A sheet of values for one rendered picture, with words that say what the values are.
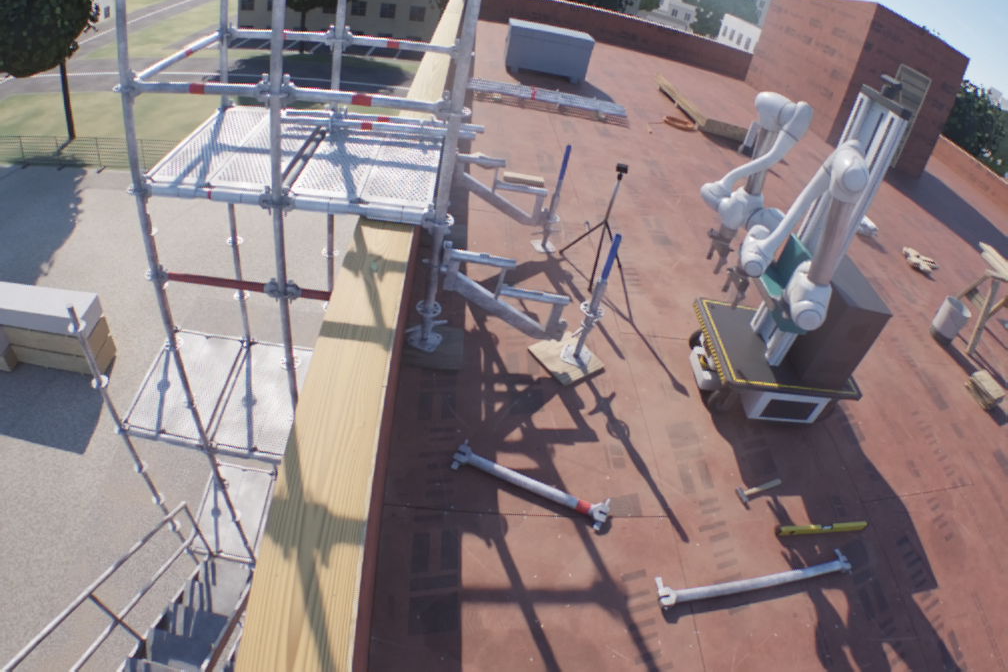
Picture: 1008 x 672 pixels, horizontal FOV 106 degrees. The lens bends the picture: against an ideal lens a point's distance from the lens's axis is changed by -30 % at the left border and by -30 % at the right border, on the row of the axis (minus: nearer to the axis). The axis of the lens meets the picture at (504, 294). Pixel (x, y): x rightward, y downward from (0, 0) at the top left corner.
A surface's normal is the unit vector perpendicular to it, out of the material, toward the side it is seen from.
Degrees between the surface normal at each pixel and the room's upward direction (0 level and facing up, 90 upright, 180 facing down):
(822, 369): 90
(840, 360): 90
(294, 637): 0
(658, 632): 0
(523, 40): 90
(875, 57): 90
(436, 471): 0
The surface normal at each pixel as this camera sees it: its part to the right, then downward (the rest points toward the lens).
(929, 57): 0.04, 0.61
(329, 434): 0.18, -0.78
